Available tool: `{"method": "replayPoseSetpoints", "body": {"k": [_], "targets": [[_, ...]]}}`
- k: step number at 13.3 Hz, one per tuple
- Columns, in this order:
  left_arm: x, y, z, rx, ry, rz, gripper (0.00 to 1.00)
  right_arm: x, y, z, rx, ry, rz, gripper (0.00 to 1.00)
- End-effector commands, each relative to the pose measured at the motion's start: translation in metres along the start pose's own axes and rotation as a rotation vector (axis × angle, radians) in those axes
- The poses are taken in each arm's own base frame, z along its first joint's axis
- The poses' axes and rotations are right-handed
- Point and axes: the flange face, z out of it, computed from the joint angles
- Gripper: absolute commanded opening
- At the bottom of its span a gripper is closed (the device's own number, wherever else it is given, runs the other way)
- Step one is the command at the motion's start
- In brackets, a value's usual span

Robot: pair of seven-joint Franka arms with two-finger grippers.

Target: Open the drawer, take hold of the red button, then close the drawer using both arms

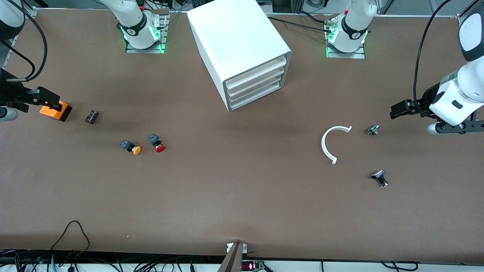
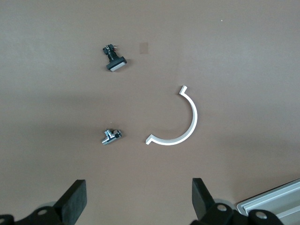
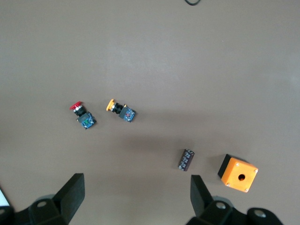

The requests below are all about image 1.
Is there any red push button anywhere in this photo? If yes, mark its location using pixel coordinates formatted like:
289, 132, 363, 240
148, 134, 166, 153

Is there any orange push button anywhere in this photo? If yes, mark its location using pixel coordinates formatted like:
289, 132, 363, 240
120, 140, 142, 156

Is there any orange box with black base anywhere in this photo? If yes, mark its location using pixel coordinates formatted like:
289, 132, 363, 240
39, 100, 73, 122

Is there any device with red display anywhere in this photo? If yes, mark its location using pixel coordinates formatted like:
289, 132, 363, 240
240, 260, 266, 272

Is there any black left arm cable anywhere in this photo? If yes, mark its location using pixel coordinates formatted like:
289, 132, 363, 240
414, 0, 453, 114

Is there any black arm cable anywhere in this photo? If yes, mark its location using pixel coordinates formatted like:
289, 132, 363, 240
8, 0, 48, 82
414, 0, 453, 114

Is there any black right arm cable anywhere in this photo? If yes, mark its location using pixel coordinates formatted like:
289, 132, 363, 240
8, 0, 48, 82

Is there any black left camera mount bracket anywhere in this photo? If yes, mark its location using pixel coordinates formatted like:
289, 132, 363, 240
435, 113, 484, 135

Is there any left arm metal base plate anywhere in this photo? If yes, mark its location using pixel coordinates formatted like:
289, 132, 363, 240
325, 19, 366, 59

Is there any white curved plastic ring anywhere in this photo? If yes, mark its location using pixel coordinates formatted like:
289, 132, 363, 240
321, 125, 353, 165

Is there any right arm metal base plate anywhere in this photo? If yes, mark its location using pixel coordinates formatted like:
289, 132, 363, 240
126, 9, 167, 54

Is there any thin black looped cable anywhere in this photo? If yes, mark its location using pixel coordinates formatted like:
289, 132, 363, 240
50, 221, 91, 261

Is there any black base power cable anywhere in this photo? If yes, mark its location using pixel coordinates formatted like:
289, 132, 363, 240
267, 11, 335, 34

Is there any brown camera mount pole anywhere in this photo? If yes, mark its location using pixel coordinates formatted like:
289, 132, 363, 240
217, 242, 247, 272

